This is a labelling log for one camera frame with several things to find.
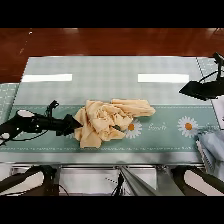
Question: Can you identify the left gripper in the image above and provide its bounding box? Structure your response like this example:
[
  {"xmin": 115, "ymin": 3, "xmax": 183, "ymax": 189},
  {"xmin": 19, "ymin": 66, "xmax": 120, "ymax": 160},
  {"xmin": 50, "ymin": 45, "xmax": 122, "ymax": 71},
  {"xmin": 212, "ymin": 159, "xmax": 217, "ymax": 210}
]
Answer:
[{"xmin": 55, "ymin": 113, "xmax": 84, "ymax": 137}]

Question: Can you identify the cream shirt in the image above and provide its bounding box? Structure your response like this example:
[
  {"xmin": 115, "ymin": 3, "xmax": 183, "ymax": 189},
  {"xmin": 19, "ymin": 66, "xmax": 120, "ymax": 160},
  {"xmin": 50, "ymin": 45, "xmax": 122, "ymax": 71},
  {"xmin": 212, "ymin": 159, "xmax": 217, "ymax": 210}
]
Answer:
[{"xmin": 72, "ymin": 98, "xmax": 157, "ymax": 149}]

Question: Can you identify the light blue garment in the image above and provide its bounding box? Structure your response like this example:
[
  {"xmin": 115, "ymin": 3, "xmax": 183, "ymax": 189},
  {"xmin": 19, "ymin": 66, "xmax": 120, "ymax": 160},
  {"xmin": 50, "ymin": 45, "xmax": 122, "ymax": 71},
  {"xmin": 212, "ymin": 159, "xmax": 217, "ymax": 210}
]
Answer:
[{"xmin": 194, "ymin": 129, "xmax": 224, "ymax": 183}]

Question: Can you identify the white garment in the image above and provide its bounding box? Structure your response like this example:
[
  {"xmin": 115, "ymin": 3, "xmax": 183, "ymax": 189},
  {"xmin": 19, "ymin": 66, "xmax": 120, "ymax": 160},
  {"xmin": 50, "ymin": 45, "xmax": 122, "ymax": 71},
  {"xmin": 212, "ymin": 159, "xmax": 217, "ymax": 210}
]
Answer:
[{"xmin": 211, "ymin": 98, "xmax": 224, "ymax": 130}]

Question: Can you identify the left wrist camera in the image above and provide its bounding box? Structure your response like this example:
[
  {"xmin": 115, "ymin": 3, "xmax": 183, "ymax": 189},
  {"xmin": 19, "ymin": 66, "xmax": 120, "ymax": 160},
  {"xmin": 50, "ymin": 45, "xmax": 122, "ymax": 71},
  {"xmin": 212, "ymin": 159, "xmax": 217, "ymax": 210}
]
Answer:
[{"xmin": 45, "ymin": 99, "xmax": 61, "ymax": 118}]

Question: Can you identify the black cable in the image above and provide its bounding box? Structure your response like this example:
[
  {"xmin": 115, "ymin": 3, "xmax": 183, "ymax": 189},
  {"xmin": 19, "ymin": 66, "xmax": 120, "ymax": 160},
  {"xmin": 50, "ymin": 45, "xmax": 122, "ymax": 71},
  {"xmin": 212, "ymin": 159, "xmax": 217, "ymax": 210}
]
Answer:
[{"xmin": 110, "ymin": 172, "xmax": 126, "ymax": 197}]

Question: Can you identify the silver frame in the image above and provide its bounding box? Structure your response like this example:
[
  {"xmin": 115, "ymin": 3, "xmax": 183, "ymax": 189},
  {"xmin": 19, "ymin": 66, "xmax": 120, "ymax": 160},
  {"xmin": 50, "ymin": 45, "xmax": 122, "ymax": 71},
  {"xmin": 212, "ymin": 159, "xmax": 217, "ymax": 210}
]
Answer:
[{"xmin": 0, "ymin": 161, "xmax": 224, "ymax": 197}]

